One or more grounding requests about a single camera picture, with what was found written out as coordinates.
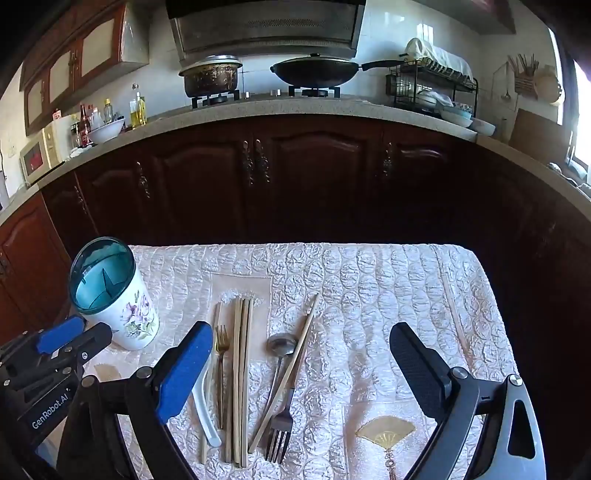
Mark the stone countertop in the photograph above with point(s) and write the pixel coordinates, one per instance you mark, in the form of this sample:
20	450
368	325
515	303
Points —
277	110

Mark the gold fork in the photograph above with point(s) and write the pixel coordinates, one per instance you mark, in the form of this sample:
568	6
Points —
221	344

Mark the white floral ceramic bowl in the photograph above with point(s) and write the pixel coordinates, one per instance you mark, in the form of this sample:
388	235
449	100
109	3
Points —
134	318

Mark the pale ceramic bowl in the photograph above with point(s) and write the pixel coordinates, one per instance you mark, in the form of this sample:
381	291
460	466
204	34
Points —
482	125
455	117

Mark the small clear bottle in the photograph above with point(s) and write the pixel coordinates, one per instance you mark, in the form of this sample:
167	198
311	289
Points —
107	110

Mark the black wok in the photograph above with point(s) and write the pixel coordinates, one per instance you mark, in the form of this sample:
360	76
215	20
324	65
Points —
314	71

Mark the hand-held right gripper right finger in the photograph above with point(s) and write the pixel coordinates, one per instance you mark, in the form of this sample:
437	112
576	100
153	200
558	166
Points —
413	364

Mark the white quilted tablecloth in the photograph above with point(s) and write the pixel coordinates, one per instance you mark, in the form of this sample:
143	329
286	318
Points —
369	300

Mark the round bamboo board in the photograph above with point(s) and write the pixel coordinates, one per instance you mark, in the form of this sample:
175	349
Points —
547	85

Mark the range hood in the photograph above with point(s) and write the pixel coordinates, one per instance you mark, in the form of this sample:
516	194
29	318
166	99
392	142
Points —
263	27

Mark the metal pot with lid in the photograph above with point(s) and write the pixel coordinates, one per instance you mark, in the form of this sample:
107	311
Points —
210	78

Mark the gas stove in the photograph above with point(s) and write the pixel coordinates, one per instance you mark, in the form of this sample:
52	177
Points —
217	98

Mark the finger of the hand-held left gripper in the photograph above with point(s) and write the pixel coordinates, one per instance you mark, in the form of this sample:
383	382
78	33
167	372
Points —
87	346
60	333

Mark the window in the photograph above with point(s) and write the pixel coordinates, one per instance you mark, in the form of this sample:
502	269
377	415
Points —
579	115

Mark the yellow oil bottle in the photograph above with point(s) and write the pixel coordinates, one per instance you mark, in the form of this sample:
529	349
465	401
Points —
137	110

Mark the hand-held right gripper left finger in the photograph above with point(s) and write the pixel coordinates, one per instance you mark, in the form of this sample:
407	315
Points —
184	374

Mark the white cloth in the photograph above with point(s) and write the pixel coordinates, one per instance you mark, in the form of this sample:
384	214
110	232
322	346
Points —
443	55

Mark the dark wooden base cabinets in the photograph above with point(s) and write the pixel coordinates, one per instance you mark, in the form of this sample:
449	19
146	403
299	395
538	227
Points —
300	184

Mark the wooden wall cabinets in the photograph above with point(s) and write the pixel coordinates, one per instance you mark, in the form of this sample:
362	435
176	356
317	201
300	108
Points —
69	60

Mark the brown cutting board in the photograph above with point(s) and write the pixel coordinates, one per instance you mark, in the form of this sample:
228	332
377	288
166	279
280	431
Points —
538	131

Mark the cream microwave oven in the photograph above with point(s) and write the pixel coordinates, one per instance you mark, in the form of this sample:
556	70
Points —
39	157

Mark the dark metal fork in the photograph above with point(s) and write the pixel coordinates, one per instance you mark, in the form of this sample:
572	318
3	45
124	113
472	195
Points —
279	424

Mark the silver spoon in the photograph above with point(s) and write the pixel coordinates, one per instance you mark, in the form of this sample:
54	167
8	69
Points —
279	346

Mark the dark sauce bottle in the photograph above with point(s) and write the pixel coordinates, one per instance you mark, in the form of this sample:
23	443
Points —
85	127

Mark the black dish rack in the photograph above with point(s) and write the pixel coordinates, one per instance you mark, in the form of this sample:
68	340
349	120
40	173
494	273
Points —
461	87

